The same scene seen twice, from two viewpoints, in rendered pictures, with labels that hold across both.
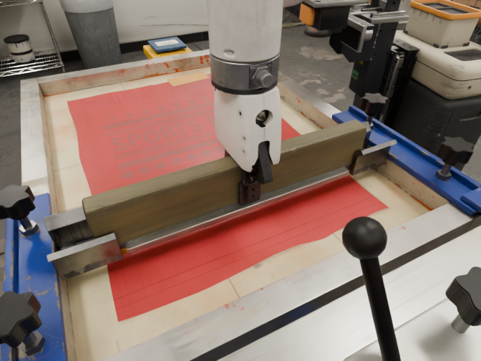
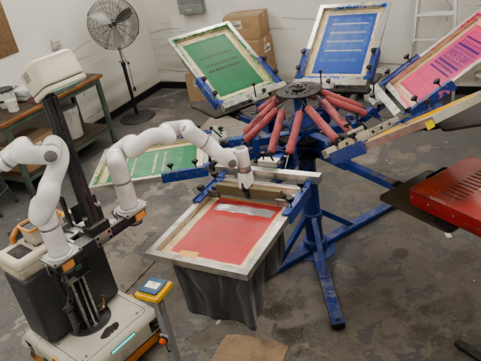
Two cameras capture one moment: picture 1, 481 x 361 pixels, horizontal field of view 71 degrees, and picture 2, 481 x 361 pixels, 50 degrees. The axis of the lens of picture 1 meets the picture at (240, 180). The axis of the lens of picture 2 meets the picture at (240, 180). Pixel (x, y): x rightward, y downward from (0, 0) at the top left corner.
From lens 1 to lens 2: 2.93 m
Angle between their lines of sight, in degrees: 92
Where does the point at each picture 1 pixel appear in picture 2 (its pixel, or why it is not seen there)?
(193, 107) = (211, 237)
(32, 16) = not seen: outside the picture
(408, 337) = (268, 160)
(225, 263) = not seen: hidden behind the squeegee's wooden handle
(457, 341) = (265, 159)
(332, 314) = (268, 170)
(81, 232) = (283, 203)
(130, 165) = (255, 225)
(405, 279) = (256, 169)
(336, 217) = not seen: hidden behind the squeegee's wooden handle
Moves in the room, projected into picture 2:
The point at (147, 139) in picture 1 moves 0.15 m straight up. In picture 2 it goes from (240, 231) to (235, 207)
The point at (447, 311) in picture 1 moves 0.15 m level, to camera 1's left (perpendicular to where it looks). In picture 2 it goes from (262, 160) to (278, 167)
